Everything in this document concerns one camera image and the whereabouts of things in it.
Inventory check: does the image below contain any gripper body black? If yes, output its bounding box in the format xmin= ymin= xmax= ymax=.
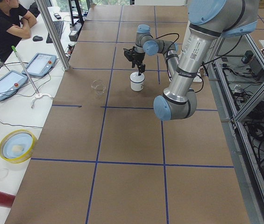
xmin=132 ymin=51 xmax=145 ymax=68

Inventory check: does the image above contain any clear glass funnel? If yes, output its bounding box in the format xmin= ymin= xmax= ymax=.
xmin=91 ymin=79 xmax=106 ymax=96

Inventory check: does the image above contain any white ceramic lid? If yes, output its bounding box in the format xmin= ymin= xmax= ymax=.
xmin=130 ymin=72 xmax=145 ymax=83

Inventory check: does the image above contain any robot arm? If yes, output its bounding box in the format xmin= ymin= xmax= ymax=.
xmin=131 ymin=0 xmax=259 ymax=120

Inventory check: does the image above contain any white enamel mug blue rim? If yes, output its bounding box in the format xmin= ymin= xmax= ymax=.
xmin=130 ymin=81 xmax=144 ymax=91

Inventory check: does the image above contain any black computer box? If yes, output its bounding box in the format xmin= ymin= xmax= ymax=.
xmin=69 ymin=23 xmax=82 ymax=42

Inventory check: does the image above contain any black keyboard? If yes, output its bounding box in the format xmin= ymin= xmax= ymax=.
xmin=45 ymin=20 xmax=65 ymax=44

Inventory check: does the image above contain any teach pendant far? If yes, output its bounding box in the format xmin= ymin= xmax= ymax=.
xmin=25 ymin=53 xmax=57 ymax=78

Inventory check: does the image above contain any teach pendant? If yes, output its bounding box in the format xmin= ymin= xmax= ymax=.
xmin=25 ymin=53 xmax=57 ymax=78
xmin=0 ymin=70 xmax=28 ymax=100

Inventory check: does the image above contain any black computer mouse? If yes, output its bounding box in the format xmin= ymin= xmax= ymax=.
xmin=32 ymin=35 xmax=43 ymax=42

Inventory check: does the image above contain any metal rod green tip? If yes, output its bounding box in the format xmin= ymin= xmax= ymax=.
xmin=11 ymin=45 xmax=40 ymax=95

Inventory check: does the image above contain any teach pendant near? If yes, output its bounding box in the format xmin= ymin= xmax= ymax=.
xmin=0 ymin=70 xmax=28 ymax=100

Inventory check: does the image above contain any seated person black shirt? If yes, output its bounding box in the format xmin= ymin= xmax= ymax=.
xmin=0 ymin=0 xmax=37 ymax=62

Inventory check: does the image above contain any yellow tape roll with dish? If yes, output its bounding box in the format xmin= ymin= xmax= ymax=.
xmin=0 ymin=129 xmax=37 ymax=164

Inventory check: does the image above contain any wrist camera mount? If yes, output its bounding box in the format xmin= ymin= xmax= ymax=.
xmin=123 ymin=47 xmax=135 ymax=62

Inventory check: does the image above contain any aluminium frame post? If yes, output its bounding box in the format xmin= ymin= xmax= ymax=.
xmin=35 ymin=0 xmax=70 ymax=71

